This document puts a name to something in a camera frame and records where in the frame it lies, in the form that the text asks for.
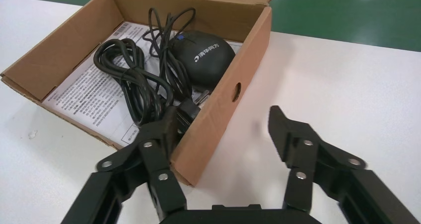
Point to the white printed instruction sheet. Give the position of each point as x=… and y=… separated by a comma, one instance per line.
x=88, y=100

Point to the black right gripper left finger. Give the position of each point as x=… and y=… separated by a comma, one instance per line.
x=158, y=156

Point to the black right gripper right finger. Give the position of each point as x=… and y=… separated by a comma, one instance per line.
x=302, y=140

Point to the brown cardboard storage box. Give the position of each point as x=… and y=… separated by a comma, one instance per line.
x=65, y=41

